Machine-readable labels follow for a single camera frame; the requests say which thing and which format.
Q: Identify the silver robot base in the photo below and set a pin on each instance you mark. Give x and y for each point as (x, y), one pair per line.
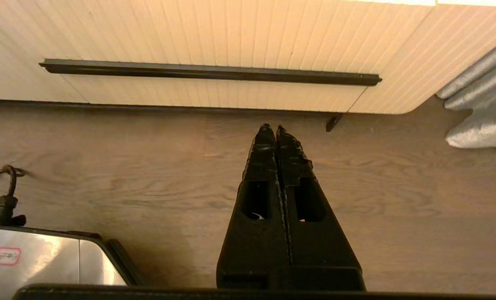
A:
(39, 258)

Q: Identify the white tv cabinet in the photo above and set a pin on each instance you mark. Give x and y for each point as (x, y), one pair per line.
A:
(419, 62)

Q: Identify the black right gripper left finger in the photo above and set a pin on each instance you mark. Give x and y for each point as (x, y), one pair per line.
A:
(256, 258)

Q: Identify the grey curtain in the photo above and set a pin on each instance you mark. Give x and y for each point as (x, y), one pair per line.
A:
(485, 116)

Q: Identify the white ribbed cabinet front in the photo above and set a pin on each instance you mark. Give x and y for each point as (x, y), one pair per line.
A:
(14, 79)

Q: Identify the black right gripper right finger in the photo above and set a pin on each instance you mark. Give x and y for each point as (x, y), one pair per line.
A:
(319, 258)

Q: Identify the white cabinet drawer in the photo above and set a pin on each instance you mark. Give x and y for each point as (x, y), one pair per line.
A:
(231, 37)

